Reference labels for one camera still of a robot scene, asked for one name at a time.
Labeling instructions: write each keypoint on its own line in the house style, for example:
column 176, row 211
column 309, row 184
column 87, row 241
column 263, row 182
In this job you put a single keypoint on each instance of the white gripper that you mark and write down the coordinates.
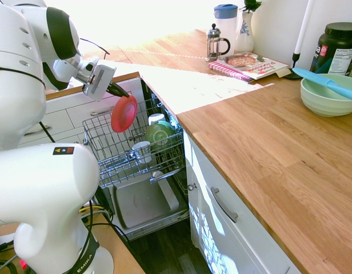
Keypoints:
column 100, row 82

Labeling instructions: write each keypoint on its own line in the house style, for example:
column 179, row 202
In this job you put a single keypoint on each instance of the red plastic plate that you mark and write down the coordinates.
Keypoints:
column 124, row 114

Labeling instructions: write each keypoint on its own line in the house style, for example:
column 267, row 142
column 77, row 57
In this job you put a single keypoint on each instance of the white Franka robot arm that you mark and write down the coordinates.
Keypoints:
column 36, row 185

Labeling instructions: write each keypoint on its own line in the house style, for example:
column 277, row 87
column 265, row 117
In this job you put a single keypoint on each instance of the steel dishwasher door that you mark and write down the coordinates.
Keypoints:
column 144, row 202

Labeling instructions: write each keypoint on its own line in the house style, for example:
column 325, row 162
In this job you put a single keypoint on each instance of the white kitchen cabinet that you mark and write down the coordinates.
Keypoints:
column 76, row 105

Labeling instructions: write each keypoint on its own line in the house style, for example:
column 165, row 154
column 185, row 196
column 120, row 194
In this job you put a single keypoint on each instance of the white ceramic mug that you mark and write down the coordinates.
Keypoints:
column 156, row 118
column 143, row 152

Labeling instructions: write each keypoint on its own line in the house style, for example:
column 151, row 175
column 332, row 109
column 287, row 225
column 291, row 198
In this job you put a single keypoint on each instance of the green ribbed ceramic bowl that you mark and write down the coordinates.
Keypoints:
column 160, row 135

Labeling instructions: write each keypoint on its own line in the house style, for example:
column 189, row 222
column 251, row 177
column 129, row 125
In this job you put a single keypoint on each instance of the black tripod leg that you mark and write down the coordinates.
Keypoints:
column 47, row 132

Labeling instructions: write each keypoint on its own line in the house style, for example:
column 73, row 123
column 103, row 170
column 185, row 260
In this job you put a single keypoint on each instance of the glass steel French press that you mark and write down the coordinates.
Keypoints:
column 214, row 42

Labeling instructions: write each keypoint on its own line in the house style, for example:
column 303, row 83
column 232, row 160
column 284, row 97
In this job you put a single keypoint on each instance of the round metal cabinet knob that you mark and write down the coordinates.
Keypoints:
column 191, row 187

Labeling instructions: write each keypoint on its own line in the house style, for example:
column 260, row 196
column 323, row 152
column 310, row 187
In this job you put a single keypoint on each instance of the white water pitcher blue lid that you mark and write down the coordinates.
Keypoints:
column 226, row 28

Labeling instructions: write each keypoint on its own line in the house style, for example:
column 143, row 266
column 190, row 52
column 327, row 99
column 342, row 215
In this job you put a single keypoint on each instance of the white vase blue flowers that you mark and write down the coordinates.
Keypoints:
column 244, row 37

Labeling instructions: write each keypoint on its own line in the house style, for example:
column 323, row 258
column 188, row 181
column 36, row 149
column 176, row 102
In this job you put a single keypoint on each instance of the pizza cover cookbook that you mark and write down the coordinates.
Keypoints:
column 256, row 65

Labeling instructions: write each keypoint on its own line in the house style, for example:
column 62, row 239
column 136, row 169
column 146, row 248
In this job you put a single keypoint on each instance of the green leafy plant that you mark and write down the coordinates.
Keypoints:
column 251, row 5

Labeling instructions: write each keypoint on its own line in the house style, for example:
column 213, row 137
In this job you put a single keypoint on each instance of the black candle holder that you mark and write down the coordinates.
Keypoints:
column 294, row 72

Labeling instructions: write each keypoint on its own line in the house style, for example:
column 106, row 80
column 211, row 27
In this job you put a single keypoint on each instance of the tall white candle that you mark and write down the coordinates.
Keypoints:
column 303, row 25

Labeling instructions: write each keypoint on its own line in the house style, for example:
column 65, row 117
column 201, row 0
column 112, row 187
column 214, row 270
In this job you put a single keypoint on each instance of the pale green mixing bowl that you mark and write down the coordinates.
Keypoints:
column 324, row 102

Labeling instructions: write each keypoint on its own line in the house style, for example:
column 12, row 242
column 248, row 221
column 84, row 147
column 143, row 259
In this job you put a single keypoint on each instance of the white cabinet with drawer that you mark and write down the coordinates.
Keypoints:
column 250, row 251

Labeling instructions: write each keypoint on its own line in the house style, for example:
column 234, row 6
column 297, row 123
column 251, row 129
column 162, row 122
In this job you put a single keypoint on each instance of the light blue plastic knife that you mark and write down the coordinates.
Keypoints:
column 330, row 85

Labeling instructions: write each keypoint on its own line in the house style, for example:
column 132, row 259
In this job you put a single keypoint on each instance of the black protein powder tub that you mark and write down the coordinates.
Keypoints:
column 339, row 42

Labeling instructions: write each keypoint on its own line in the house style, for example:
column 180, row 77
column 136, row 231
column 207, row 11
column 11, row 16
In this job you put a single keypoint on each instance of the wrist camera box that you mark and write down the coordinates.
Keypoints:
column 91, row 64

